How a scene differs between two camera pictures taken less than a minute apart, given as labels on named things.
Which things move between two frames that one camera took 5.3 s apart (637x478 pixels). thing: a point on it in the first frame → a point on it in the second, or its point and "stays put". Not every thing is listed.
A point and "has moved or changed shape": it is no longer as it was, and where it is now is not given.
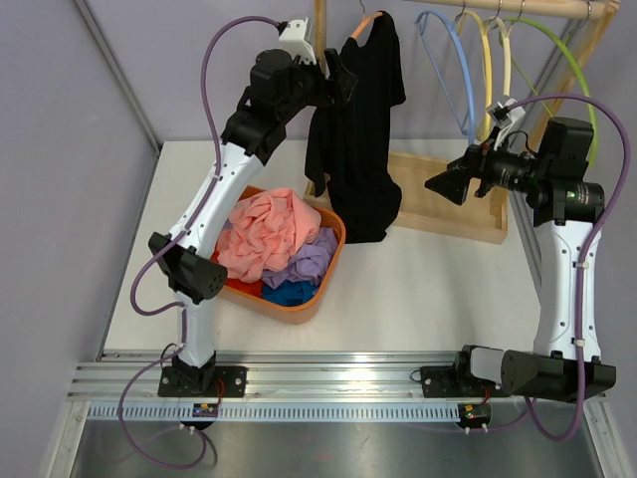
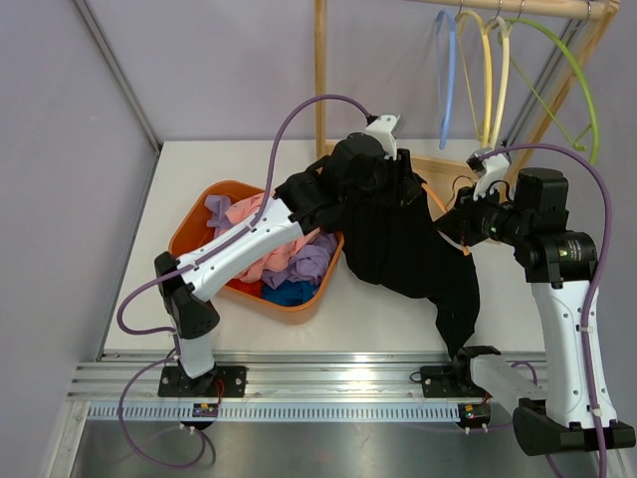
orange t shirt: [253, 288] stays put
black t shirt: [350, 144] → [391, 240]
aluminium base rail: [283, 388] stays put
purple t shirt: [310, 264] stays put
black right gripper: [453, 184] → [459, 225]
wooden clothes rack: [481, 219] stays put
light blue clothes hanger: [467, 69] has moved or changed shape
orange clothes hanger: [366, 17] → [441, 204]
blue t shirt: [292, 292] stays put
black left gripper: [327, 92] → [401, 181]
